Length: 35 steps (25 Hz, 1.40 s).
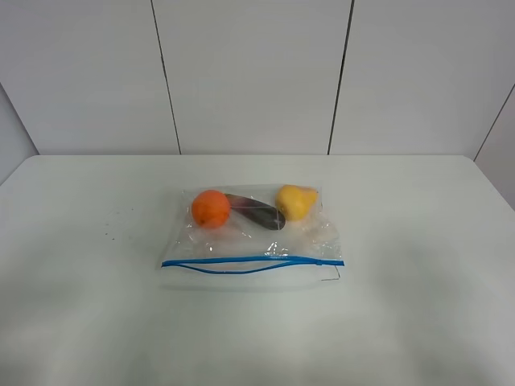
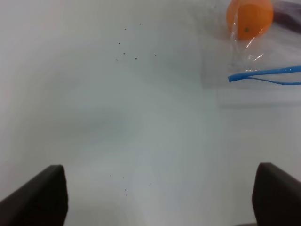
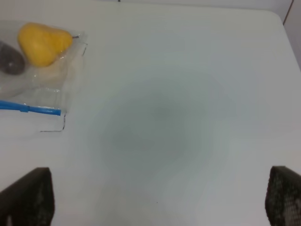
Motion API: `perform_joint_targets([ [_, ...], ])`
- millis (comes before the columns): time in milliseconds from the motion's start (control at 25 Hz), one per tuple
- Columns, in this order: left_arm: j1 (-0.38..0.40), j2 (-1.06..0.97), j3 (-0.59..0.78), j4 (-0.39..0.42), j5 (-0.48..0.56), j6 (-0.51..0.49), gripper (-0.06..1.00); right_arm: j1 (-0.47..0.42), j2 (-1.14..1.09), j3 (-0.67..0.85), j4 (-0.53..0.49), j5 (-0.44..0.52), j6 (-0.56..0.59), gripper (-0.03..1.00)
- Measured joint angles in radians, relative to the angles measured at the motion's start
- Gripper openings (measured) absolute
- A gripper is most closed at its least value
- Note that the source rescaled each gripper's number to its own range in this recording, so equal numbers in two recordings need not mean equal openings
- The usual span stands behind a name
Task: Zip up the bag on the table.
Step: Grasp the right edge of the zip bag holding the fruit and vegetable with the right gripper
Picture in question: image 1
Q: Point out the clear zip bag blue seal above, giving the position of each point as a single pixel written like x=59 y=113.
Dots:
x=243 y=254

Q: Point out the dark purple eggplant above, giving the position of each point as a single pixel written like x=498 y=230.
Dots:
x=246 y=209

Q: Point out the yellow pear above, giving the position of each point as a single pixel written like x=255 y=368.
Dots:
x=295 y=202

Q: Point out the orange fruit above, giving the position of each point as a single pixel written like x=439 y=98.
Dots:
x=210 y=209

